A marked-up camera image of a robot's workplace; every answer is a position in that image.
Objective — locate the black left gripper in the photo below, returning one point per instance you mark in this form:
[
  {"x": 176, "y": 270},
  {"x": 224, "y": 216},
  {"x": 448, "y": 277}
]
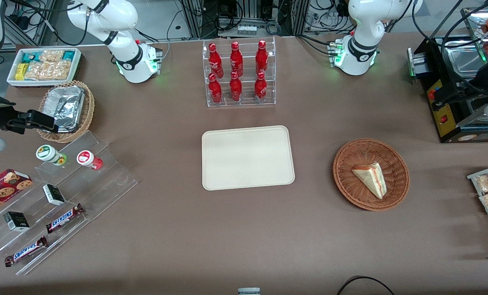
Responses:
[{"x": 484, "y": 79}]

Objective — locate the triangular sandwich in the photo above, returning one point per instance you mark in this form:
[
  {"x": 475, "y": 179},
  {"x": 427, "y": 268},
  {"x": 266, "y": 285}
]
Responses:
[{"x": 371, "y": 177}]

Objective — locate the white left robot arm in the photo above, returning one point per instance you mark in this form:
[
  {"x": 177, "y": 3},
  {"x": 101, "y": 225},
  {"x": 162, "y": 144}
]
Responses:
[{"x": 360, "y": 53}]

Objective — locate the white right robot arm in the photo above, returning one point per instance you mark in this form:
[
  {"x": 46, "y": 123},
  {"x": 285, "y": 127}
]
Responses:
[{"x": 135, "y": 65}]

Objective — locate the silver foil tray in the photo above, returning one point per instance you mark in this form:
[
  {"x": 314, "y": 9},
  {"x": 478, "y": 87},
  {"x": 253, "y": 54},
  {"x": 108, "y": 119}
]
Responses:
[{"x": 68, "y": 106}]

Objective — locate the oval tan wicker basket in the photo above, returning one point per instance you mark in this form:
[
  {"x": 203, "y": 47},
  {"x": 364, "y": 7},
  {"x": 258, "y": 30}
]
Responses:
[{"x": 87, "y": 114}]

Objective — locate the round brown wicker basket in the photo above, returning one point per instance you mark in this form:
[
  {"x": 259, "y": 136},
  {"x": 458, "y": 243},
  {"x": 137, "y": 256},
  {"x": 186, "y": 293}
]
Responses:
[{"x": 350, "y": 184}]

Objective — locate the beige rectangular tray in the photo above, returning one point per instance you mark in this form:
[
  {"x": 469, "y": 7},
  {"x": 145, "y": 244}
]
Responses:
[{"x": 247, "y": 157}]

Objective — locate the green label white-lid cup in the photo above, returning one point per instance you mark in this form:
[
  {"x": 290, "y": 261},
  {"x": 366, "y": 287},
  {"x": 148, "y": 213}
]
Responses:
[{"x": 49, "y": 154}]

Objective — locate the clear rice cracker bag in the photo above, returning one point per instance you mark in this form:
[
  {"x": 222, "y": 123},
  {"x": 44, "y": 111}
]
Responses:
[
  {"x": 49, "y": 71},
  {"x": 51, "y": 55}
]

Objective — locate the white snack bin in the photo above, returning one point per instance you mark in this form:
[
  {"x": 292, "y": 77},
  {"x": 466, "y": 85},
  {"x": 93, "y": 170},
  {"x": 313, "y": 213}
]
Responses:
[{"x": 12, "y": 80}]

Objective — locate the red label white-lid cup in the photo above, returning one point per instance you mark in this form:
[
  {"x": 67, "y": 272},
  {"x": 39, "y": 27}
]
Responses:
[{"x": 88, "y": 159}]

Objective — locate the yellow snack packet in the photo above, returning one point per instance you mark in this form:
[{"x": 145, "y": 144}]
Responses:
[{"x": 21, "y": 71}]

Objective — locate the teal snack packet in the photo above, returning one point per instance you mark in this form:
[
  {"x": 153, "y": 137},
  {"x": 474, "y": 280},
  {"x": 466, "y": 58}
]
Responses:
[
  {"x": 29, "y": 57},
  {"x": 68, "y": 55}
]

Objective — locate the small black box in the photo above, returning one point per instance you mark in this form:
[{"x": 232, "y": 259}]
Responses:
[
  {"x": 16, "y": 221},
  {"x": 54, "y": 194}
]

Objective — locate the red plaid cookie box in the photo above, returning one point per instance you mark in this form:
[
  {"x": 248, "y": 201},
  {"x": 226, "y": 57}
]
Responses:
[{"x": 2, "y": 189}]

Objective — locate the clear acrylic step display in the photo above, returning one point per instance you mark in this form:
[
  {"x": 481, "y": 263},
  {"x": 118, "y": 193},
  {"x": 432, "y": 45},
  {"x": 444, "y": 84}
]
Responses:
[{"x": 105, "y": 180}]

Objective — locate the brown snickers bar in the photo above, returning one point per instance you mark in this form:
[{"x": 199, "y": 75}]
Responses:
[
  {"x": 64, "y": 218},
  {"x": 25, "y": 250}
]

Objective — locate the red cola bottle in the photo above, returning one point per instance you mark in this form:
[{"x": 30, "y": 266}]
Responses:
[
  {"x": 235, "y": 88},
  {"x": 261, "y": 57},
  {"x": 215, "y": 59},
  {"x": 260, "y": 88},
  {"x": 215, "y": 90},
  {"x": 236, "y": 59}
]

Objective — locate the clear acrylic bottle rack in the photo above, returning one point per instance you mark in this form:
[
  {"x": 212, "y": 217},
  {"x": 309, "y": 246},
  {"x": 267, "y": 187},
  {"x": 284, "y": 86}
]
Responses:
[{"x": 268, "y": 96}]

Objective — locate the white power strip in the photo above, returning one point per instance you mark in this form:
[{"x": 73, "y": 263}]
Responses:
[{"x": 246, "y": 29}]

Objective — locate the small grey device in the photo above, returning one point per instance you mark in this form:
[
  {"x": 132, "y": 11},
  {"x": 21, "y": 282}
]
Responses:
[{"x": 249, "y": 291}]

